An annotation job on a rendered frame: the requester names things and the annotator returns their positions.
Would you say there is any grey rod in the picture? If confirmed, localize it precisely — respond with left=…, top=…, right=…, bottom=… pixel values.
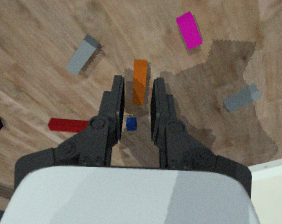
left=65, top=35, right=99, bottom=75
left=223, top=83, right=262, bottom=112

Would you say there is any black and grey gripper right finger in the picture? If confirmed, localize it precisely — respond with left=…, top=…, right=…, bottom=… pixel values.
left=150, top=78, right=252, bottom=199

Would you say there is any small blue block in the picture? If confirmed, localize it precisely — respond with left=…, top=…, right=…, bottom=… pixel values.
left=126, top=117, right=137, bottom=131

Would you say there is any magenta rectangular block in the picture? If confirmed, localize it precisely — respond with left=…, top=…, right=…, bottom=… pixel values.
left=176, top=11, right=202, bottom=50

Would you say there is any orange rectangular bar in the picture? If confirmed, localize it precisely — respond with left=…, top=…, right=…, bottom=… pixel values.
left=132, top=59, right=147, bottom=105

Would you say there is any red rod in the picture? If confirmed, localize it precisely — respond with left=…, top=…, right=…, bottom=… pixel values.
left=48, top=118, right=88, bottom=133

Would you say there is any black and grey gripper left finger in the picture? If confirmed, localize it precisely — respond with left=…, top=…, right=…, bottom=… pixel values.
left=14, top=75, right=125, bottom=192

